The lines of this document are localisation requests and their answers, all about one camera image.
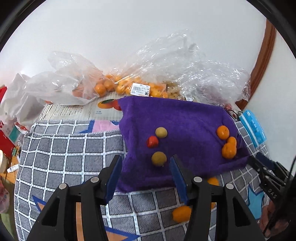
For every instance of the purple towel covered tray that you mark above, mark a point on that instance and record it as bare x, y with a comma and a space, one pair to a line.
191, 136

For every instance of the green longan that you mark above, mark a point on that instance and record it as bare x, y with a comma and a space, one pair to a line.
159, 159
161, 132

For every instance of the black glasses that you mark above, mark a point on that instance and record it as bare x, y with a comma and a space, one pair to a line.
234, 115

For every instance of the grey checked tablecloth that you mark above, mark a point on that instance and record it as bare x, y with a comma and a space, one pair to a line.
73, 151

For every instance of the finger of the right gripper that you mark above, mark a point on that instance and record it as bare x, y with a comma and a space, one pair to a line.
258, 167
270, 164

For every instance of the oval orange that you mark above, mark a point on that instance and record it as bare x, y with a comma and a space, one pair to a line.
232, 140

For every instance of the large orange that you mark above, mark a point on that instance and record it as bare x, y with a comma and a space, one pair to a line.
229, 151
223, 132

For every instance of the blue tissue pack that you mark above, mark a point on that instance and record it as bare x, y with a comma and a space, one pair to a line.
253, 128

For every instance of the clear bag left oranges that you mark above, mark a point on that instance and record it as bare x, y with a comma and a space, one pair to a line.
74, 80

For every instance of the red cherry tomato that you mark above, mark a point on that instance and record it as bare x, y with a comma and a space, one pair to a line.
152, 142

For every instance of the brown wooden door frame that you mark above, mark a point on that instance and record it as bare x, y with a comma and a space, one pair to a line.
263, 58

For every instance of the red paper bag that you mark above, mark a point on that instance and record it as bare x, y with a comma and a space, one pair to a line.
9, 138

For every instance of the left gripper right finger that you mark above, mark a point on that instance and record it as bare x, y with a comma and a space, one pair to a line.
234, 220

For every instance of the clear bag of oranges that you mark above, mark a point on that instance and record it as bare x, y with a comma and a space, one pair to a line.
149, 70

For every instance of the person's right hand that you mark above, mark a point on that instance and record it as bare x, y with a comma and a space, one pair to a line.
267, 212

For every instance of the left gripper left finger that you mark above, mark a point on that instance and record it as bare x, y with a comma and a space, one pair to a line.
57, 220

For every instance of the white plastic bag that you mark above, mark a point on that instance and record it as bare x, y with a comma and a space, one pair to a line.
20, 107

